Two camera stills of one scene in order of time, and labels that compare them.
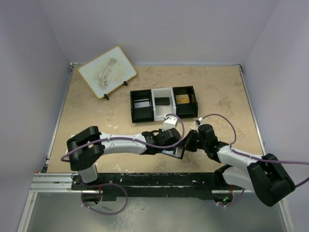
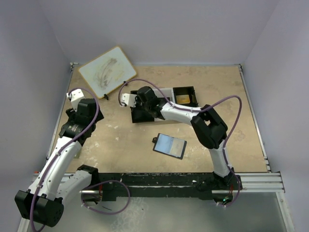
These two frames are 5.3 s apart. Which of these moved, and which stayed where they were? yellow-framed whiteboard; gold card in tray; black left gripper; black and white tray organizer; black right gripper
Moved: black left gripper; black right gripper
Stayed: yellow-framed whiteboard; gold card in tray; black and white tray organizer
